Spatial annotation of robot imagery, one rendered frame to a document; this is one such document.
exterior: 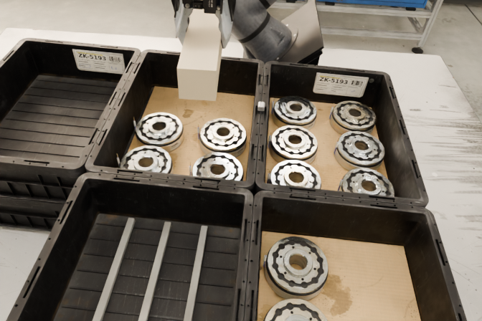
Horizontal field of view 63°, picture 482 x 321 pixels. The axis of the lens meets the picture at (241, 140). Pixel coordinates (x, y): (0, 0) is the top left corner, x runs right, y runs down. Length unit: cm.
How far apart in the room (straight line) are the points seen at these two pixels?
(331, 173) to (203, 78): 37
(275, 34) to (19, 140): 70
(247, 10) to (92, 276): 74
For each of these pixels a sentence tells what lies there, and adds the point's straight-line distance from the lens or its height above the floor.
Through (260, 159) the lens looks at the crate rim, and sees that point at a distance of 72.
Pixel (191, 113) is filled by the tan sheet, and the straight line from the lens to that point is 96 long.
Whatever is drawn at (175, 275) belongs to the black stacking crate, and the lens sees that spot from 70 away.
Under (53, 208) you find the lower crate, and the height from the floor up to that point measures 81.
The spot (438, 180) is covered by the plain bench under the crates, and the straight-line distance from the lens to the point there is 114.
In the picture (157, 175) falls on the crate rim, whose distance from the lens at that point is 69.
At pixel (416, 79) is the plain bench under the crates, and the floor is 70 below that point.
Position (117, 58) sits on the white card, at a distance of 103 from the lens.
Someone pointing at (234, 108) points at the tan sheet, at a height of 83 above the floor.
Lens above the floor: 146
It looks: 44 degrees down
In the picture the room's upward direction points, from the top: 4 degrees clockwise
